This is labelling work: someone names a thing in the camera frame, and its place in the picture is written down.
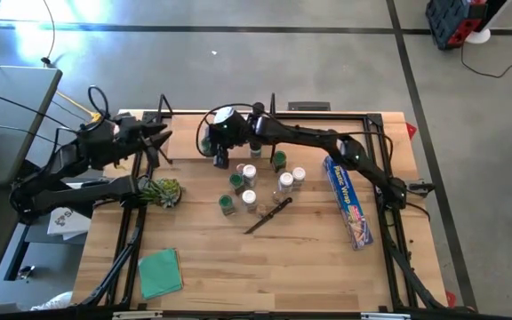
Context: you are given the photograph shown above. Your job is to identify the green folded cloth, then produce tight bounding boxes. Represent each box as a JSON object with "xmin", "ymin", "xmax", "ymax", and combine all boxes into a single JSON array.
[{"xmin": 137, "ymin": 247, "xmax": 185, "ymax": 300}]

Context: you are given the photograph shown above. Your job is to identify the white-lid seasoning jar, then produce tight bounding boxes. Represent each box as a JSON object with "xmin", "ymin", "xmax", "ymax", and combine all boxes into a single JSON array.
[
  {"xmin": 241, "ymin": 188, "xmax": 258, "ymax": 212},
  {"xmin": 242, "ymin": 164, "xmax": 258, "ymax": 188},
  {"xmin": 278, "ymin": 172, "xmax": 294, "ymax": 195},
  {"xmin": 292, "ymin": 166, "xmax": 307, "ymax": 188}
]

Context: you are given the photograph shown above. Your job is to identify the white floor stand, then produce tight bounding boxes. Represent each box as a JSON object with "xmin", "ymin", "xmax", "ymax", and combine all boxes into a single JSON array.
[{"xmin": 464, "ymin": 0, "xmax": 512, "ymax": 45}]

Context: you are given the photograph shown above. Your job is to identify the white cloth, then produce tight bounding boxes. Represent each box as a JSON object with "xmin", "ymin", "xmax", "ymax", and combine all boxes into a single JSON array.
[{"xmin": 31, "ymin": 291, "xmax": 74, "ymax": 312}]

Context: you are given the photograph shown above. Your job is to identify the large grey desk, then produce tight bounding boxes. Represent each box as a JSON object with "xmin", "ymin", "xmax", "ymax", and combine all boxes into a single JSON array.
[{"xmin": 0, "ymin": 64, "xmax": 64, "ymax": 186}]

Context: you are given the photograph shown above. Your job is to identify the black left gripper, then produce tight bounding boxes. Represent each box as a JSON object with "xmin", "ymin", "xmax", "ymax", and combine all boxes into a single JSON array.
[{"xmin": 120, "ymin": 116, "xmax": 172, "ymax": 156}]

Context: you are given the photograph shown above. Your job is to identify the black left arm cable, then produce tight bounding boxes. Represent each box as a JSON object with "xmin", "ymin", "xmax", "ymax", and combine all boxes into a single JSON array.
[{"xmin": 77, "ymin": 84, "xmax": 111, "ymax": 134}]

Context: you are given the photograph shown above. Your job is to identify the black floor cable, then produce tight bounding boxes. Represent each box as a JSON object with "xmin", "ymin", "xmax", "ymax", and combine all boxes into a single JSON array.
[{"xmin": 460, "ymin": 42, "xmax": 512, "ymax": 79}]

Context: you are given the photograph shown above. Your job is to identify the black metal plate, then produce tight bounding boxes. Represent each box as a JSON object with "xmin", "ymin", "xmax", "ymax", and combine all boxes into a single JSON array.
[{"xmin": 287, "ymin": 101, "xmax": 331, "ymax": 112}]

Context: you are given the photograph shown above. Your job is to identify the metal caster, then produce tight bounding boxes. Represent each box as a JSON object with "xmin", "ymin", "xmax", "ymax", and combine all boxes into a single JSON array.
[{"xmin": 15, "ymin": 265, "xmax": 36, "ymax": 282}]

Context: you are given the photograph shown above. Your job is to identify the black-handled kitchen knife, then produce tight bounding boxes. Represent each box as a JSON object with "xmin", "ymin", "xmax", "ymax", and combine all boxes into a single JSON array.
[{"xmin": 243, "ymin": 196, "xmax": 293, "ymax": 236}]

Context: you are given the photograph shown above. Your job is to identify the yellow cable with plug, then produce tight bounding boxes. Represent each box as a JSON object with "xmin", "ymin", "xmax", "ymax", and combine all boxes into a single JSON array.
[{"xmin": 55, "ymin": 91, "xmax": 111, "ymax": 126}]

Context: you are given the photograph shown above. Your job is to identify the silver metal plate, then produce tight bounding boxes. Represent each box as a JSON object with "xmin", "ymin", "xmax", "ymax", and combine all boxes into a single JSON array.
[
  {"xmin": 112, "ymin": 310, "xmax": 164, "ymax": 320},
  {"xmin": 360, "ymin": 313, "xmax": 412, "ymax": 320}
]

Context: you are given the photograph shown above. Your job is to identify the dark blue red tool case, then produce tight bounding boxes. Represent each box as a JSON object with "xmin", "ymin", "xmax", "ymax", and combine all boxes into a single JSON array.
[{"xmin": 424, "ymin": 0, "xmax": 491, "ymax": 50}]

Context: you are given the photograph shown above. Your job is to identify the blue plastic wrap box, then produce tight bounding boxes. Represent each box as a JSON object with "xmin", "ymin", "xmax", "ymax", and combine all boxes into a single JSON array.
[{"xmin": 322, "ymin": 153, "xmax": 375, "ymax": 251}]

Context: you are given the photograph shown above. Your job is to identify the succulent plant in black pot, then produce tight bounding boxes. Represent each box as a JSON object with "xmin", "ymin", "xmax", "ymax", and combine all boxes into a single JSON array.
[{"xmin": 139, "ymin": 176, "xmax": 186, "ymax": 210}]

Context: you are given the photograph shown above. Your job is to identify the white box with logo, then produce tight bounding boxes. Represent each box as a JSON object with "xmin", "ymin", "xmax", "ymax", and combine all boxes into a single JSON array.
[{"xmin": 45, "ymin": 206, "xmax": 92, "ymax": 241}]

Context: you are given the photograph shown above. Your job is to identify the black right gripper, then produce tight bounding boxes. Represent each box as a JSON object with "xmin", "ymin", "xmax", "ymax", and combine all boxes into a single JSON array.
[{"xmin": 210, "ymin": 140, "xmax": 234, "ymax": 171}]

